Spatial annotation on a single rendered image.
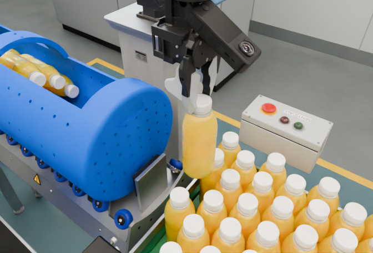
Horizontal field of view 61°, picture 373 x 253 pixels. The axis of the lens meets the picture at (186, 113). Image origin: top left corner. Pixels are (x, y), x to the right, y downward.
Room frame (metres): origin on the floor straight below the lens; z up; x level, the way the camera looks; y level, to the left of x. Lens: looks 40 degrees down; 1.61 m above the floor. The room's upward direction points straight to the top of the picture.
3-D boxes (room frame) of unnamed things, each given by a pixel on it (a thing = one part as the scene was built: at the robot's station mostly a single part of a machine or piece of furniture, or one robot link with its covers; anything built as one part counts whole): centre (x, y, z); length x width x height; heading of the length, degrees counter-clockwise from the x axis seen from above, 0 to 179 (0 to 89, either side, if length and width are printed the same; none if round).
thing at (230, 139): (0.54, -0.11, 1.07); 0.04 x 0.04 x 0.02
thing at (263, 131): (0.59, -0.25, 1.05); 0.20 x 0.10 x 0.10; 54
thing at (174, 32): (0.45, 0.00, 1.41); 0.09 x 0.08 x 0.12; 54
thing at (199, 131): (0.44, -0.02, 1.18); 0.07 x 0.07 x 0.17
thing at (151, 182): (0.48, 0.09, 0.99); 0.10 x 0.02 x 0.12; 144
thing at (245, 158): (0.48, -0.13, 1.07); 0.04 x 0.04 x 0.02
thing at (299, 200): (0.41, -0.23, 0.98); 0.07 x 0.07 x 0.17
